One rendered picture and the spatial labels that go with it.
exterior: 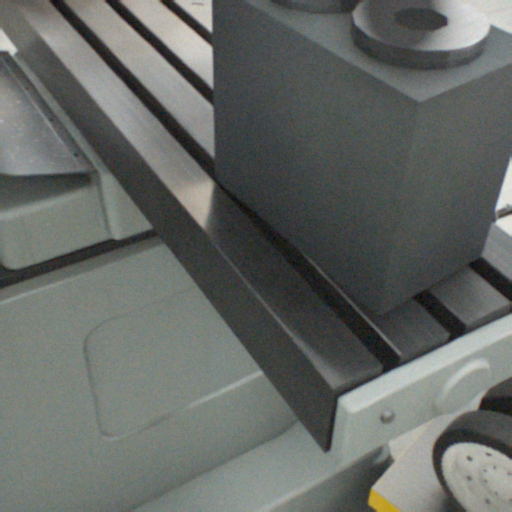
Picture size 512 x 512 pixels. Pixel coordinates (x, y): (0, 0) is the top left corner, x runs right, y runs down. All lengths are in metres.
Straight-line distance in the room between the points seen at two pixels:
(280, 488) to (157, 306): 0.49
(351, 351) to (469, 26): 0.24
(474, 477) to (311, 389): 0.60
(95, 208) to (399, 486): 0.61
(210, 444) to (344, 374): 0.83
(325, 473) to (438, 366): 0.87
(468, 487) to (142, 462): 0.51
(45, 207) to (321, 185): 0.41
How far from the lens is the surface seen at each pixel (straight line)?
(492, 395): 1.09
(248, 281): 0.60
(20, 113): 0.96
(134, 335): 1.08
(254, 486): 1.41
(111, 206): 0.89
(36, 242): 0.91
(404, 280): 0.58
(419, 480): 1.21
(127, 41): 0.95
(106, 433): 1.21
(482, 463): 1.11
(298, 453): 1.45
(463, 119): 0.52
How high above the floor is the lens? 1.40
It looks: 42 degrees down
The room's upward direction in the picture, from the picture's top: 2 degrees clockwise
